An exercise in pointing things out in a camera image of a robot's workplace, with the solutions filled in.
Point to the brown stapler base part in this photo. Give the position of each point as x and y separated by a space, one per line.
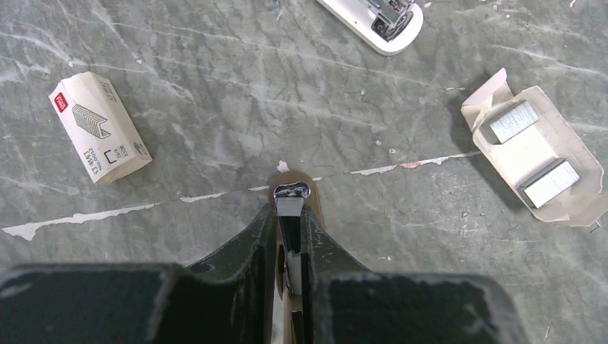
292 193

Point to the white staple box tray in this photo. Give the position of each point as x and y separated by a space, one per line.
527 153

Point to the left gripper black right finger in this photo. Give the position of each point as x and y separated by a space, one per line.
346 302

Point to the white staple box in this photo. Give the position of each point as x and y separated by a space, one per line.
99 127

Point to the staple strip in tray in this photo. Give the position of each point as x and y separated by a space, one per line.
548 183
513 121

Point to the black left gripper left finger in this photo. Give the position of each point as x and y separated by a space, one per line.
226 297

